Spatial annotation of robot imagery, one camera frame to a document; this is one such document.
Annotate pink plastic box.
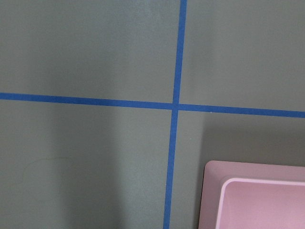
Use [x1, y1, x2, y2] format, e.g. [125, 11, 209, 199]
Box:
[198, 161, 305, 229]

